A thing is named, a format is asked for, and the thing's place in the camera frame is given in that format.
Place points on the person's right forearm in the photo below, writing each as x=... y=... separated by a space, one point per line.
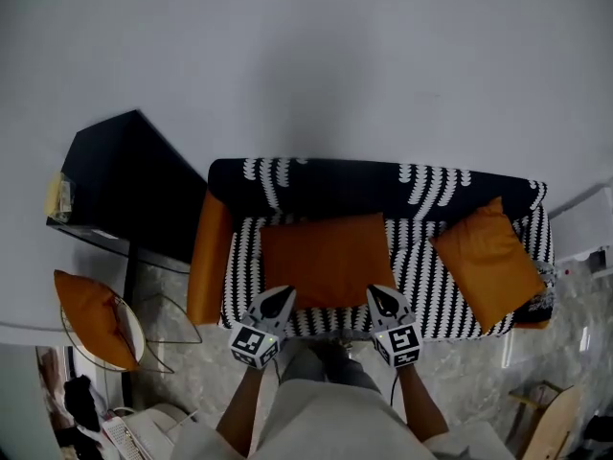
x=421 y=405

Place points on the person's grey trousers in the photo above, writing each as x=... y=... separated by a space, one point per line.
x=335 y=372

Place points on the wooden chair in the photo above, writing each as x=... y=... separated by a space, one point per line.
x=555 y=429

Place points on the orange pillow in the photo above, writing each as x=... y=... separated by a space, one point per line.
x=91 y=319
x=325 y=257
x=488 y=266

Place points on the white round seat cushion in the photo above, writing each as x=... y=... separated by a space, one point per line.
x=135 y=338

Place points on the white shelf unit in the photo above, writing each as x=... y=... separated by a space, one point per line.
x=579 y=228

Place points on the black clothing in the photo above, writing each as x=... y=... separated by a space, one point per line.
x=79 y=400

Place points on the black cabinet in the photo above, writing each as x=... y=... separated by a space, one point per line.
x=129 y=180

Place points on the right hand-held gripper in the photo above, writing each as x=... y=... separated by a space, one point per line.
x=400 y=348

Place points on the orange leather sofa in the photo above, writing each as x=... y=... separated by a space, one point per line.
x=208 y=257

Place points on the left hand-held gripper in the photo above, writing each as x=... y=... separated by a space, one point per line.
x=254 y=348

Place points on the small yellowish plastic packet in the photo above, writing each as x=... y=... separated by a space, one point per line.
x=60 y=197

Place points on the white perforated basket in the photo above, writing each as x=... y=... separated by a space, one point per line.
x=120 y=441

